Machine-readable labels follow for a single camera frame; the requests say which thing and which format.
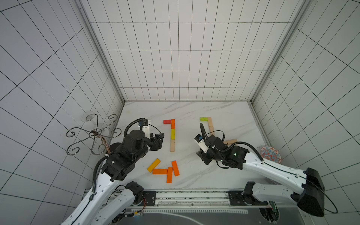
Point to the dark oval stand base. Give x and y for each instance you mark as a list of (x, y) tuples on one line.
[(114, 147)]

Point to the long orange block bottom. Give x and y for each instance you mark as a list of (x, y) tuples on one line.
[(169, 175)]

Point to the orange block diagonal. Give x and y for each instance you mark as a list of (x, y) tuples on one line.
[(173, 124)]

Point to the ornate metal wire stand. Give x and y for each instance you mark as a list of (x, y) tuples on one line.
[(98, 132)]

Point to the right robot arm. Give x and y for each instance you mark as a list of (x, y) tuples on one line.
[(303, 188)]

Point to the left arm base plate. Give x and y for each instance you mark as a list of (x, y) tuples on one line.
[(148, 199)]

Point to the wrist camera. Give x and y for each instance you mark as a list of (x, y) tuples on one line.
[(201, 143), (143, 125)]

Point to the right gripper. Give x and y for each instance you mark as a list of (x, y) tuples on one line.
[(208, 153)]

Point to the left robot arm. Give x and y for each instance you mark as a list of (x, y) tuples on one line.
[(111, 170)]

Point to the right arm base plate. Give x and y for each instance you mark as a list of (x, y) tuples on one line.
[(236, 198)]

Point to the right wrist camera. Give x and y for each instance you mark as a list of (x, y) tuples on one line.
[(201, 143)]

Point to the orange block horizontal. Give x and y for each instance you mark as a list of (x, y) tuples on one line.
[(160, 171)]

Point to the electronics board with wires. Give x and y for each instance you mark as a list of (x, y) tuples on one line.
[(124, 215)]

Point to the yellow-green block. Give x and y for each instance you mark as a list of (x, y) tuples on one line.
[(173, 134)]

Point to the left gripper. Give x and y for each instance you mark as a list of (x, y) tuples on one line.
[(158, 145)]

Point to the patterned red blue plate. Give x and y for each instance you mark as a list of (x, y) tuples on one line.
[(271, 154)]

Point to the natural block diagonal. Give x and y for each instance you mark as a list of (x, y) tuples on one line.
[(210, 123)]

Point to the aluminium mounting rail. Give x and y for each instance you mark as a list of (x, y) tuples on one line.
[(171, 201)]

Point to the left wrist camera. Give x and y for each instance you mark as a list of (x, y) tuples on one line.
[(143, 125)]

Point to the yellow-orange wooden block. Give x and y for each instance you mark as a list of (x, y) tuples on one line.
[(153, 165)]

